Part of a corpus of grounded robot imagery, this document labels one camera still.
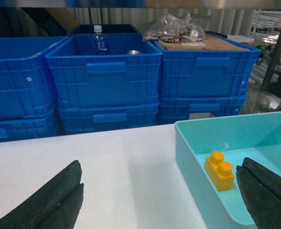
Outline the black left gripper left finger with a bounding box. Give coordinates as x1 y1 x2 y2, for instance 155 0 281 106
0 160 84 229

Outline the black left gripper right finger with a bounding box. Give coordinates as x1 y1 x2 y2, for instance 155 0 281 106
236 157 281 229

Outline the yellow two-stud block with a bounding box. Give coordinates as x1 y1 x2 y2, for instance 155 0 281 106
204 151 235 191

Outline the light blue plastic tray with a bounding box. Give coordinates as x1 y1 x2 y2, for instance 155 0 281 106
175 112 281 229

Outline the lower left blue crate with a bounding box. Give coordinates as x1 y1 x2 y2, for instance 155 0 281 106
0 111 65 142

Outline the lower middle blue crate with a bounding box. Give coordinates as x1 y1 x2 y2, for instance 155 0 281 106
58 102 159 135

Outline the upper left blue crate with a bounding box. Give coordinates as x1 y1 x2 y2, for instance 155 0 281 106
0 36 67 120

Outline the lower right blue crate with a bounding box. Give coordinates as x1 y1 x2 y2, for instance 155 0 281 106
156 95 247 125

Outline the expandable roller conveyor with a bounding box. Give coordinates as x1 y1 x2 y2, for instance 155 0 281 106
256 44 281 66

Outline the blue crate with bottle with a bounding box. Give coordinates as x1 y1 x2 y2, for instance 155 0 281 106
46 33 162 109

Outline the blue crate with cardboard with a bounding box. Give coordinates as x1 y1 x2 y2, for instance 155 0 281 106
154 41 260 99

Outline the brown cardboard sheet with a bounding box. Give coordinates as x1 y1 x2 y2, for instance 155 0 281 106
158 34 250 51

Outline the clear water bottle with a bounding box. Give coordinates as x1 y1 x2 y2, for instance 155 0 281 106
92 25 108 55

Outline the silver metal can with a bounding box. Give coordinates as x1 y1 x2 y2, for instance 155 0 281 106
126 50 142 55

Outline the clear bag of parts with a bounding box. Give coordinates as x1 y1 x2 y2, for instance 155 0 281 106
142 12 205 43

